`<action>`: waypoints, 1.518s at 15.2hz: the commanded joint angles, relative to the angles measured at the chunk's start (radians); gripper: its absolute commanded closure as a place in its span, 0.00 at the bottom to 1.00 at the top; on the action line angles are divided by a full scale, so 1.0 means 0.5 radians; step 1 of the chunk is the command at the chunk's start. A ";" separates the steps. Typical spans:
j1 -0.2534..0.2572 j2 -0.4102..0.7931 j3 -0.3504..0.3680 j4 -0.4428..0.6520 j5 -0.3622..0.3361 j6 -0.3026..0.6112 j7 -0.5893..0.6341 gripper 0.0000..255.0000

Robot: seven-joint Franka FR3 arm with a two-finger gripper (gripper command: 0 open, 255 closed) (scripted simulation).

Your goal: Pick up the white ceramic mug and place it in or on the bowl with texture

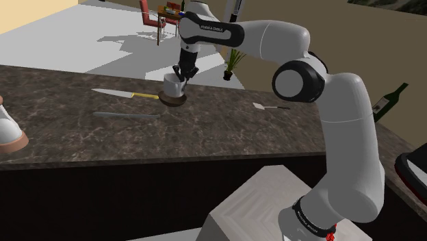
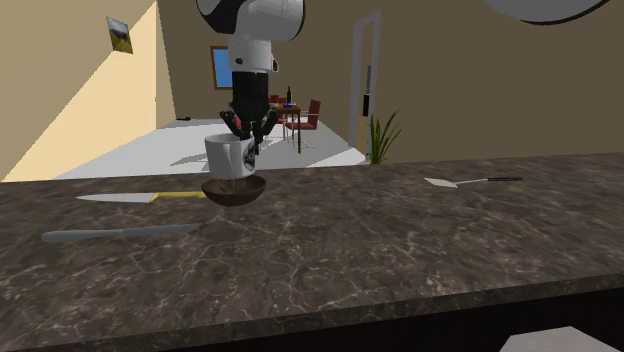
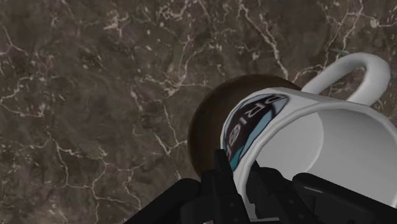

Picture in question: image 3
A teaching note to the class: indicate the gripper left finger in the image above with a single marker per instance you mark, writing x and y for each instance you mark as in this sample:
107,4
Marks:
221,192

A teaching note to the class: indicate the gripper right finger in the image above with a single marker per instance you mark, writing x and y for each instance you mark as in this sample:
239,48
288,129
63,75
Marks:
322,201

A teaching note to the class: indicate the white mug with round emblem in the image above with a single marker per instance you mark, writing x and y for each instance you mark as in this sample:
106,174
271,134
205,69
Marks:
344,139

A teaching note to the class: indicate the brown round object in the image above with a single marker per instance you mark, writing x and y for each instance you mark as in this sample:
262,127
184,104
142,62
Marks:
211,118

